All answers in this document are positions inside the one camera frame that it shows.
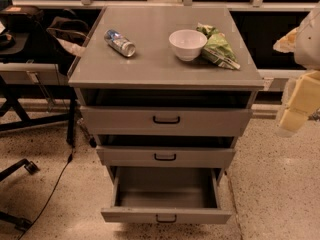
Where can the dark bag on desk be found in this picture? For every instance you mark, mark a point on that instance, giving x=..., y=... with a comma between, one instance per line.
x=70, y=34

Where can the grey drawer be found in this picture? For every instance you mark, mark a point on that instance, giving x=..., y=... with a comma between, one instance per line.
x=165, y=196
x=166, y=157
x=166, y=121

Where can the side desk with black legs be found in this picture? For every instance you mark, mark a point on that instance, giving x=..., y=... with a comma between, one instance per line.
x=33, y=67

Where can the grey middle drawer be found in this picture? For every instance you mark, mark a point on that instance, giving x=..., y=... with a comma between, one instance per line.
x=166, y=157

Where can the white bowl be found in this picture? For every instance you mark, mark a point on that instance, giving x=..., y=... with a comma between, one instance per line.
x=187, y=44

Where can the grey drawer cabinet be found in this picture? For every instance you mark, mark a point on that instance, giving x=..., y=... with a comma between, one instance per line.
x=155, y=77

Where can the green chip bag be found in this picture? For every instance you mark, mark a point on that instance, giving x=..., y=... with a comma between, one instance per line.
x=217, y=50

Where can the silver blue soda can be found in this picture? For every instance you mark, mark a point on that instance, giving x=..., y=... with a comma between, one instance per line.
x=120, y=43

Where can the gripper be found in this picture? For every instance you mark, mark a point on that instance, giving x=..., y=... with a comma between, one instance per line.
x=309, y=42

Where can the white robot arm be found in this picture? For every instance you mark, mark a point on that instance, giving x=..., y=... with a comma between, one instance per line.
x=304, y=42

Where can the grey top drawer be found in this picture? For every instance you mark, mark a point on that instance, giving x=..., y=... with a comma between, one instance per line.
x=166, y=121

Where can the grey bottom drawer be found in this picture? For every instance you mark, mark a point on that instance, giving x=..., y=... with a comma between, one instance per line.
x=165, y=196

